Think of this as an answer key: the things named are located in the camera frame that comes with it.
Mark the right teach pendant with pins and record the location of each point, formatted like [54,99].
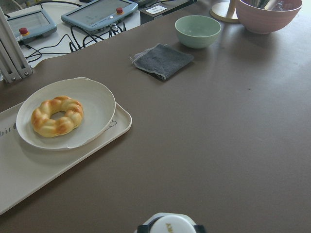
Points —
[99,14]

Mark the white aluminium frame post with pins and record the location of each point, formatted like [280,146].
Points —
[13,64]

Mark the white round plate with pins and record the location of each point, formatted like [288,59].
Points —
[98,104]

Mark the black box with label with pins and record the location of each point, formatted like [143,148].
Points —
[162,8]

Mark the green ceramic bowl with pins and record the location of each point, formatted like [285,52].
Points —
[197,32]

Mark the pink large bowl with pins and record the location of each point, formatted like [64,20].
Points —
[262,21]

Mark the folded grey cloth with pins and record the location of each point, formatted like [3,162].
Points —
[161,60]

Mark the braided ring bread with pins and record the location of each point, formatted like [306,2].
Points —
[57,117]

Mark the left teach pendant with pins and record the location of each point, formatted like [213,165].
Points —
[30,26]

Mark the wooden stand base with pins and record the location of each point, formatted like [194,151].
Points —
[225,11]

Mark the white serving tray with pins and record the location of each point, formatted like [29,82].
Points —
[24,169]

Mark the teach pendant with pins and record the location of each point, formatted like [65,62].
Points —
[99,14]
[30,26]

